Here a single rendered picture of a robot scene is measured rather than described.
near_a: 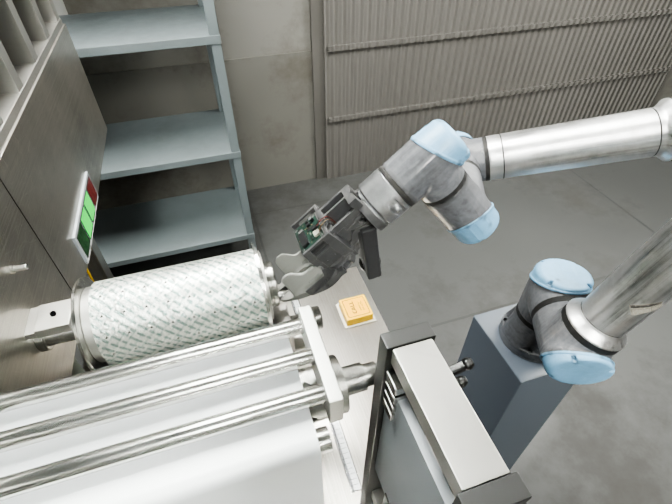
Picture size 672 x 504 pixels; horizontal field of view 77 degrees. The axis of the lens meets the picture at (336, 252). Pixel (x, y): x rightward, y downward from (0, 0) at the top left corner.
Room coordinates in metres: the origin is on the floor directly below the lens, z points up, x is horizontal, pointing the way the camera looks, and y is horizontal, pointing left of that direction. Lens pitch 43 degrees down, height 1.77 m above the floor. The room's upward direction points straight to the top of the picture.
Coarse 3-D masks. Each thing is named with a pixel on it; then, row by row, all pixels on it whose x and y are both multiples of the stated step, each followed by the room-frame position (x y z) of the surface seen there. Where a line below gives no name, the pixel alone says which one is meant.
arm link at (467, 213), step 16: (464, 176) 0.51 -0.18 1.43; (480, 176) 0.57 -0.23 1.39; (464, 192) 0.50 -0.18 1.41; (480, 192) 0.52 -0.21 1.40; (432, 208) 0.50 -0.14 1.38; (448, 208) 0.49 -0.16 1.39; (464, 208) 0.49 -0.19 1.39; (480, 208) 0.50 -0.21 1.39; (448, 224) 0.50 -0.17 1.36; (464, 224) 0.49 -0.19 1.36; (480, 224) 0.49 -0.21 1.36; (496, 224) 0.50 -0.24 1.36; (464, 240) 0.49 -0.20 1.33; (480, 240) 0.48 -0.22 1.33
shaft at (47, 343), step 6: (48, 336) 0.36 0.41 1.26; (54, 336) 0.36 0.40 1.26; (60, 336) 0.36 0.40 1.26; (66, 336) 0.36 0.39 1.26; (72, 336) 0.37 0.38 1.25; (36, 342) 0.35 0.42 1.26; (42, 342) 0.35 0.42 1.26; (48, 342) 0.36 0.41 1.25; (54, 342) 0.36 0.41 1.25; (60, 342) 0.36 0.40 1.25; (42, 348) 0.35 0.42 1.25; (48, 348) 0.35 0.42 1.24
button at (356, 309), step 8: (360, 296) 0.72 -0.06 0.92; (344, 304) 0.70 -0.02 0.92; (352, 304) 0.70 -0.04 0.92; (360, 304) 0.70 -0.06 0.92; (368, 304) 0.70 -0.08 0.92; (344, 312) 0.67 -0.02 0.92; (352, 312) 0.67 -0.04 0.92; (360, 312) 0.67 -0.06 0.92; (368, 312) 0.67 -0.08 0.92; (352, 320) 0.65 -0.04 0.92; (360, 320) 0.66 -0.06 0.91; (368, 320) 0.66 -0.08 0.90
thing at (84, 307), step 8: (264, 272) 0.45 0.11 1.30; (264, 280) 0.44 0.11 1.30; (88, 288) 0.41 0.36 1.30; (88, 296) 0.39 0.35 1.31; (80, 304) 0.38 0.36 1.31; (80, 312) 0.37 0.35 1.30; (88, 312) 0.37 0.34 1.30; (272, 312) 0.41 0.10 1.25; (88, 320) 0.36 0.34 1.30; (88, 328) 0.35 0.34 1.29; (88, 336) 0.34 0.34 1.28; (88, 344) 0.34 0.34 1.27; (96, 344) 0.34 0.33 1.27; (96, 352) 0.34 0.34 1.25; (104, 360) 0.34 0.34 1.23
